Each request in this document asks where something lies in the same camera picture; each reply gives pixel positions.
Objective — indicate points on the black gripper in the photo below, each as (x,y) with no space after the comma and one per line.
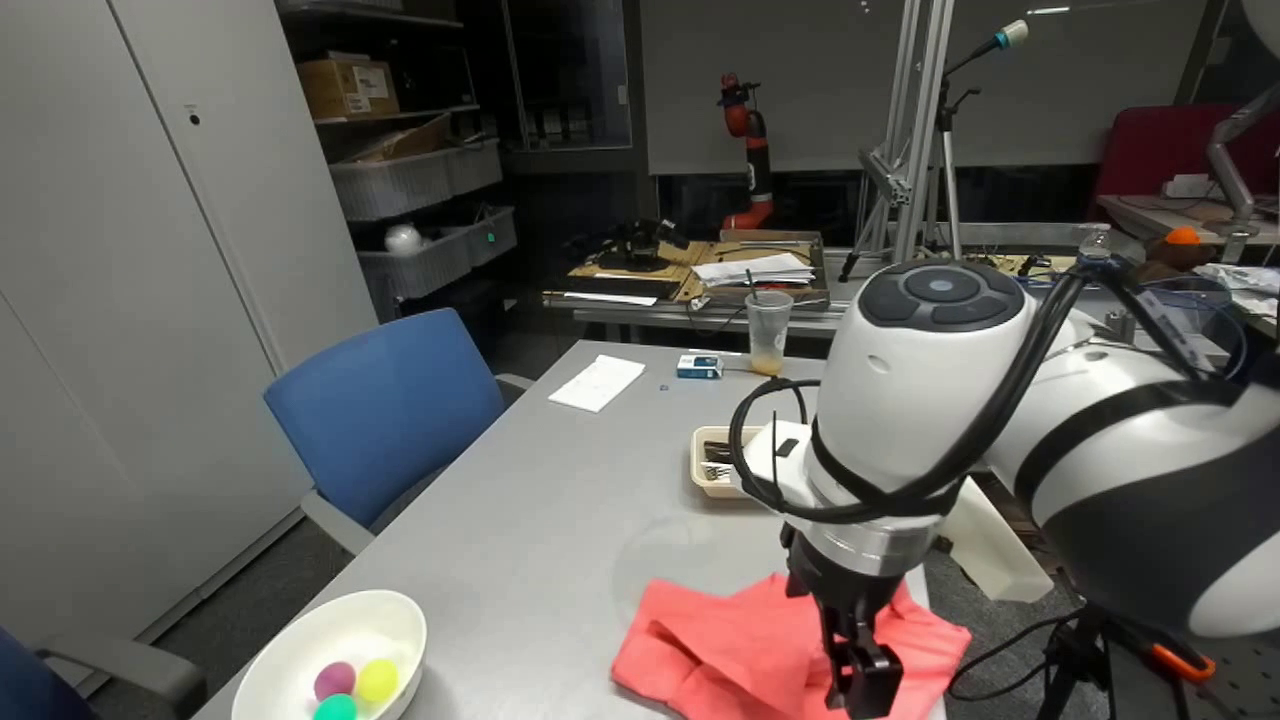
(849,608)

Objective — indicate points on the red shirt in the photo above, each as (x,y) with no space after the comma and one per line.
(757,654)

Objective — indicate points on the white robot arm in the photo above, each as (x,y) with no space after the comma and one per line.
(1138,442)

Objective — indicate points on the beige plastic tray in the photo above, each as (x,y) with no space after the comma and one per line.
(708,465)

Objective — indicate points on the small blue box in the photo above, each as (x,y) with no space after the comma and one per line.
(697,370)

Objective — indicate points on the clear plastic cup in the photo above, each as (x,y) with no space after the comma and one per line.
(770,329)

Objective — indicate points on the white paper sheet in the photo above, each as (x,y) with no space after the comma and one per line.
(596,386)

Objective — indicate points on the cluttered back table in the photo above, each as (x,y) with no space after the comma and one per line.
(707,286)

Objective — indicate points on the white bowl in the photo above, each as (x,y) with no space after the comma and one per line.
(356,624)

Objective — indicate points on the yellow ball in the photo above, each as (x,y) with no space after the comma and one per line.
(379,682)

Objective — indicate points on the green ball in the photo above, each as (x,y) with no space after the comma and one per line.
(339,709)

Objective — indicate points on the pink ball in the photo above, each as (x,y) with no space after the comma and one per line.
(334,682)

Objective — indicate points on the blue chair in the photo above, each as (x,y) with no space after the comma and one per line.
(380,412)

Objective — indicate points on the grey storage bin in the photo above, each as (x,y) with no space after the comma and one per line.
(415,260)

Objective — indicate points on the cardboard box on shelf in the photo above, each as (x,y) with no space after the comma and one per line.
(350,88)

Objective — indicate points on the grey metal cabinet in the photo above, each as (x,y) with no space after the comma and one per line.
(169,241)

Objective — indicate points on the black camera tripod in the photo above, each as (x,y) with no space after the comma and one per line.
(1081,650)

